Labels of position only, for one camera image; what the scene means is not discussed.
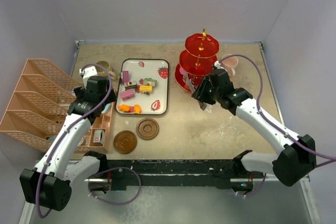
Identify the white strawberry tray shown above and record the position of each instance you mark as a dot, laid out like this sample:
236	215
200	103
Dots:
139	69

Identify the pink desk organizer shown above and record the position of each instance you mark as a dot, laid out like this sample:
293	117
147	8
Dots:
39	104

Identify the black base frame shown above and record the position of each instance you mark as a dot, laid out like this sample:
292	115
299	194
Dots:
218	173

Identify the orange fish cake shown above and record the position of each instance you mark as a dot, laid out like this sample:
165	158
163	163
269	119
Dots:
124	108
136	109

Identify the small grey box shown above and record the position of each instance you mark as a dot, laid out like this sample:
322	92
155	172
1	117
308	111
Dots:
98	137

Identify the brown wooden coaster right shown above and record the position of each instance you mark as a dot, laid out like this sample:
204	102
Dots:
147	128

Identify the salmon pink cake slice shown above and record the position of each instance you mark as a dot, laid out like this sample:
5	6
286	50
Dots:
184	75

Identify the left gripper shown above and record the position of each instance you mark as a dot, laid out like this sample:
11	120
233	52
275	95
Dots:
80	92

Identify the chocolate cake slice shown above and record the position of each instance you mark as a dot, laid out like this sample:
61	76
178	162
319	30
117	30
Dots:
130	85

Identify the green cake slice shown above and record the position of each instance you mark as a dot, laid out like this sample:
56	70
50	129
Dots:
149	82

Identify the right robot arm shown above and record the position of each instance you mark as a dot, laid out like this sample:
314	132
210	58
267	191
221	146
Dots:
294	155

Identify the red three-tier cake stand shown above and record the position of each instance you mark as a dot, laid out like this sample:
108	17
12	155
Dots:
197	58

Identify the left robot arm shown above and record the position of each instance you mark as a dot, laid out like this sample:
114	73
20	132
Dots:
49	184

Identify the brown wooden coaster left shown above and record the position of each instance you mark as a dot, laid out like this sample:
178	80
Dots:
125	142

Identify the beige ceramic mug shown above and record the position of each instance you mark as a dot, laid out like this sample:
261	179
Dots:
102	66

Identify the purple cake slice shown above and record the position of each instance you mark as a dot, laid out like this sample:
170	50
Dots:
124	76

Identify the orange fish cake right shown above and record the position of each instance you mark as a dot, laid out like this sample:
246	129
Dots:
136	109

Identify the orange fish cake left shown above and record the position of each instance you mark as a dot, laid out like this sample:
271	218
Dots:
124	108

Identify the metal tongs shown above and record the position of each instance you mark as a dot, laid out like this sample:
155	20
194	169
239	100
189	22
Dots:
192	89

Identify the brown wooden coaster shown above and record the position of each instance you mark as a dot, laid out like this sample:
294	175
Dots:
125	142
147	128

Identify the pink mug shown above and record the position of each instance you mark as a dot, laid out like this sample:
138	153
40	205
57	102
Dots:
229	64

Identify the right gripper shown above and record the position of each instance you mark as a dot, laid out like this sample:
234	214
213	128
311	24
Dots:
200	92

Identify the yellow cake slice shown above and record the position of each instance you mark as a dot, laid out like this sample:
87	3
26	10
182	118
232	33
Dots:
145	89

